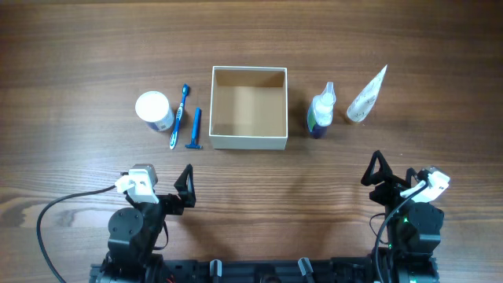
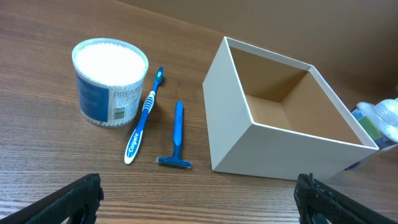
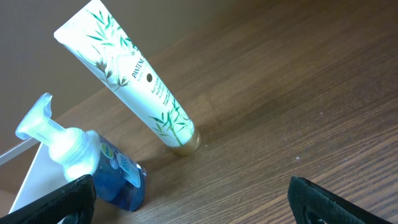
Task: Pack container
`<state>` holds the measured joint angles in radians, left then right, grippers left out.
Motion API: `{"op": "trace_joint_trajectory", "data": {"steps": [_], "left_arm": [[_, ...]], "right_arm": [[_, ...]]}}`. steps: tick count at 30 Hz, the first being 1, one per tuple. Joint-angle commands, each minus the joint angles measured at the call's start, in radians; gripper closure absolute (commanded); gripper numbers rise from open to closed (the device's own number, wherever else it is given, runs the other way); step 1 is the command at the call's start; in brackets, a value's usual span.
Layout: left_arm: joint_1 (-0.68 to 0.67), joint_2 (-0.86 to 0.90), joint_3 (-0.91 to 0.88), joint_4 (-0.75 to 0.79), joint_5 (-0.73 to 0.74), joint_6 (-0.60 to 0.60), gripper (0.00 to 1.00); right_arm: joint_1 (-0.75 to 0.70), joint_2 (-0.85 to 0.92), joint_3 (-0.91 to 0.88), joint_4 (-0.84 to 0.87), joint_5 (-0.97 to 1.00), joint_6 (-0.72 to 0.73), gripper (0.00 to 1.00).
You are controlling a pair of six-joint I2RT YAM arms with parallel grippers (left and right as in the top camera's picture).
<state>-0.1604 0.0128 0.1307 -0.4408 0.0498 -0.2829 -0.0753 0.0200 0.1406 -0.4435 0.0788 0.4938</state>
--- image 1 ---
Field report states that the white floral tube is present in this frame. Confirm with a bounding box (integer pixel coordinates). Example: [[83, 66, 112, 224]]
[[346, 65, 387, 123]]

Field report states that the white round container blue label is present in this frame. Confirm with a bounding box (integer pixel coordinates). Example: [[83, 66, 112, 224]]
[[135, 91, 174, 131]]

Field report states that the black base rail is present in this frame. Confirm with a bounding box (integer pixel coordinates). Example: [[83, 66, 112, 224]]
[[89, 257, 439, 283]]

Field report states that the clear bottle blue liquid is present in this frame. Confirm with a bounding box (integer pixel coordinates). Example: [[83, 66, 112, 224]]
[[307, 82, 336, 139]]

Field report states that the cardboard box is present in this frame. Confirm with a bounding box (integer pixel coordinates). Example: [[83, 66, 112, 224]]
[[208, 66, 288, 150]]

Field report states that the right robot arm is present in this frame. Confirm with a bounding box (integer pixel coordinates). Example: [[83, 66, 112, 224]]
[[361, 150, 450, 282]]

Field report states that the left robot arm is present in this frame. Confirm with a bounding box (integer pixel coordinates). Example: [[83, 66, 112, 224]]
[[90, 164, 196, 282]]

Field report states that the blue disposable razor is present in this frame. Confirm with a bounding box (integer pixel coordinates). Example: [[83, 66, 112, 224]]
[[185, 108, 202, 149]]

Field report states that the blue white toothbrush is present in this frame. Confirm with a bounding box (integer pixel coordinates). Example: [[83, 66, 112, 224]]
[[170, 84, 190, 149]]

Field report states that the left black camera cable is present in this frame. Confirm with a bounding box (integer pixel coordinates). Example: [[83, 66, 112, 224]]
[[36, 184, 118, 283]]

